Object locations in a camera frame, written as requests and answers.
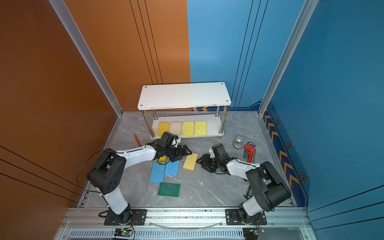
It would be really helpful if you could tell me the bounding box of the green scouring pad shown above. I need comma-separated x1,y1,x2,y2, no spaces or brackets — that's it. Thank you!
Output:
158,183,181,198

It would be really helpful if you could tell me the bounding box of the red pipe wrench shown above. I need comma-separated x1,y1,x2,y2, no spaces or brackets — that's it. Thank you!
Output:
244,142,256,163

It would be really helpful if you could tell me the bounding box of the yellow porous sponge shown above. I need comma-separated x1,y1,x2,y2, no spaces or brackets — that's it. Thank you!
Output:
182,121,195,137
195,121,207,136

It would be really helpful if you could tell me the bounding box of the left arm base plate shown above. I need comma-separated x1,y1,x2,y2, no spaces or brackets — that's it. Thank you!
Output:
104,209,147,227

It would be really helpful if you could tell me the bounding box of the cream yellow sponge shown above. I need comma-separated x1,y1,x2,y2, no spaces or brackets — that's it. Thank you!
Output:
183,153,199,172

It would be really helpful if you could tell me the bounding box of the white two-tier shelf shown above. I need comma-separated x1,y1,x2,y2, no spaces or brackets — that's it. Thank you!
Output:
138,82,231,139

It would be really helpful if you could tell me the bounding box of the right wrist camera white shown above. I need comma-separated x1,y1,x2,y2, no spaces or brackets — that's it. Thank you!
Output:
209,148,215,159

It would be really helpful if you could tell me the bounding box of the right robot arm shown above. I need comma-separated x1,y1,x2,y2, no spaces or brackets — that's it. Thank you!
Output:
197,144,292,225

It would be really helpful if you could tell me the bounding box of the round metal foot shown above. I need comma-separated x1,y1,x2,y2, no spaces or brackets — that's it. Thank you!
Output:
233,135,244,149

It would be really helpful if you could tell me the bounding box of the pale pink sponge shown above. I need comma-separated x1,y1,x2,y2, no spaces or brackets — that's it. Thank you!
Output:
169,121,183,136

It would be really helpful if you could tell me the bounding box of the blue sponge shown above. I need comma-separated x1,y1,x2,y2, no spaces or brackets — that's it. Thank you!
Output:
150,163,166,183
165,161,179,176

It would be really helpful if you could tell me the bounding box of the circuit board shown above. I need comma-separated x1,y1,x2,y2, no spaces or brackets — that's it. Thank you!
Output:
243,228,265,240
114,228,136,240

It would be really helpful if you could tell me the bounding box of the left circuit board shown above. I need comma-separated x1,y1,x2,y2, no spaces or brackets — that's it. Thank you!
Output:
114,228,136,240

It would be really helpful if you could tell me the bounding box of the red hex key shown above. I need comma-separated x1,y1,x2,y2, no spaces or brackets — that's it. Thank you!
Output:
134,132,142,147

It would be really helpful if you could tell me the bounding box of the right circuit board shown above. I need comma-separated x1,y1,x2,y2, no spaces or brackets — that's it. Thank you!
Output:
243,228,265,240

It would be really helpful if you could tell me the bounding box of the small thick yellow sponge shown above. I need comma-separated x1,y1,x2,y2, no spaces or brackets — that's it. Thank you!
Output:
158,156,168,164

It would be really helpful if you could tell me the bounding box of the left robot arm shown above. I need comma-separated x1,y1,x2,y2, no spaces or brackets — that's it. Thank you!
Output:
87,132,192,225

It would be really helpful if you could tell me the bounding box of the long yellow foam sponge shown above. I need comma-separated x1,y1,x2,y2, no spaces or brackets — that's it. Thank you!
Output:
157,122,170,138

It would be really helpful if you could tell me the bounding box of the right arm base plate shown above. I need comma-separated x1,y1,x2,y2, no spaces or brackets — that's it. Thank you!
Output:
225,209,267,226

